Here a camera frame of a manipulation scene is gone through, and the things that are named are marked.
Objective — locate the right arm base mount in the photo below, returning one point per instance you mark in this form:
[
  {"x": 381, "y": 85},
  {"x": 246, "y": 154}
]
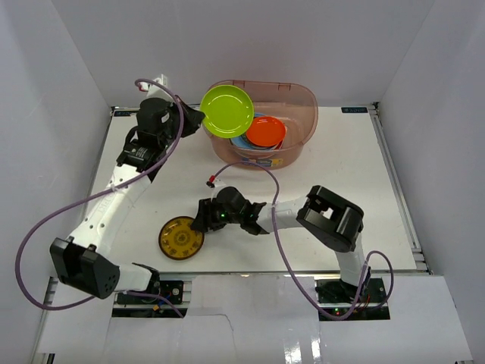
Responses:
[{"x": 335, "y": 299}]

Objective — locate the left dark table label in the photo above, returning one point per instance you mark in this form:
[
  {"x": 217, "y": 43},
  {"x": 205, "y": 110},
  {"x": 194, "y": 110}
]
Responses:
[{"x": 123, "y": 113}]

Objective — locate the pale yellow plastic plate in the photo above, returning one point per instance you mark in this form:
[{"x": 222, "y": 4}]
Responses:
[{"x": 254, "y": 153}]

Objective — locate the pink translucent plastic bin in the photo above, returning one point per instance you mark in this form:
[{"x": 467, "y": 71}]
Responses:
[{"x": 294, "y": 104}]

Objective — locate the yellow patterned brown-rimmed plate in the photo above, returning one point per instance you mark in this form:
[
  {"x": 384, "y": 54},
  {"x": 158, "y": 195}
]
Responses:
[{"x": 178, "y": 241}]

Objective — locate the orange plastic plate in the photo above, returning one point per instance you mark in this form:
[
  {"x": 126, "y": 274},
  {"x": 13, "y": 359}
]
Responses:
[{"x": 266, "y": 131}]

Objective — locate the right dark table label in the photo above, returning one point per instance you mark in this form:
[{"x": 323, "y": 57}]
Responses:
[{"x": 354, "y": 110}]

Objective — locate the dark table label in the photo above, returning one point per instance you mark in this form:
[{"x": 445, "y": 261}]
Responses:
[
  {"x": 123, "y": 113},
  {"x": 354, "y": 110}
]

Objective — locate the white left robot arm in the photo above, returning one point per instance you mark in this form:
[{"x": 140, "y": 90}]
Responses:
[{"x": 81, "y": 260}]

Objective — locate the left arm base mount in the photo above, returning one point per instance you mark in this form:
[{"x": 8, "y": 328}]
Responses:
[{"x": 163, "y": 300}]

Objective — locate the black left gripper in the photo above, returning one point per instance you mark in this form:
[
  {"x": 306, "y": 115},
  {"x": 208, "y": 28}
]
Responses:
[{"x": 183, "y": 118}]

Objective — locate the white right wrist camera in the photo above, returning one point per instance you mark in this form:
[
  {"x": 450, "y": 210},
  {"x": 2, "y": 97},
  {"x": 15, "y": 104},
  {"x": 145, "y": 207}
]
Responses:
[{"x": 215, "y": 184}]

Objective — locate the lime green plastic plate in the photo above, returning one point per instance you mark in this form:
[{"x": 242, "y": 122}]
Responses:
[{"x": 229, "y": 111}]

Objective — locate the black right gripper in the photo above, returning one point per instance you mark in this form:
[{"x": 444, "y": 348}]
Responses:
[{"x": 205, "y": 218}]

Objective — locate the light blue plastic plate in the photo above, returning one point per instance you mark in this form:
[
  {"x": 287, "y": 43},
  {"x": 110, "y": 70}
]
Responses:
[{"x": 243, "y": 142}]

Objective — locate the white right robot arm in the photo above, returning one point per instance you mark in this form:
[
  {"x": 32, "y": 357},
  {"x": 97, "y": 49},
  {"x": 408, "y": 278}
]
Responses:
[{"x": 330, "y": 218}]

